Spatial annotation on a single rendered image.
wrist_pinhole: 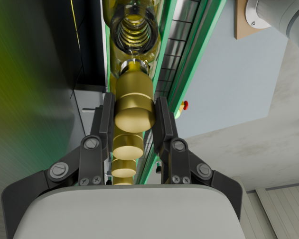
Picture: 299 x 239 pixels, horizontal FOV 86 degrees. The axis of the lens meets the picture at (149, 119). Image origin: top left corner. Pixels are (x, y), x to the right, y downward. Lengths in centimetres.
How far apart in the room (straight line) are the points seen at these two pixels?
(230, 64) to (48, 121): 80
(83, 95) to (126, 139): 36
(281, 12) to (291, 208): 718
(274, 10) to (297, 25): 11
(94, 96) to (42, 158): 27
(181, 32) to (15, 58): 30
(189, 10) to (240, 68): 60
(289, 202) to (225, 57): 702
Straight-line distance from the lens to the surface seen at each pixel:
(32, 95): 25
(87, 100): 52
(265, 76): 106
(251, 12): 77
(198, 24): 37
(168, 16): 30
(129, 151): 17
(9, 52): 22
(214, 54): 83
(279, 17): 67
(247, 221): 514
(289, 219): 752
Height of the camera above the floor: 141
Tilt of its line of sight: 39 degrees down
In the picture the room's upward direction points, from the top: 175 degrees clockwise
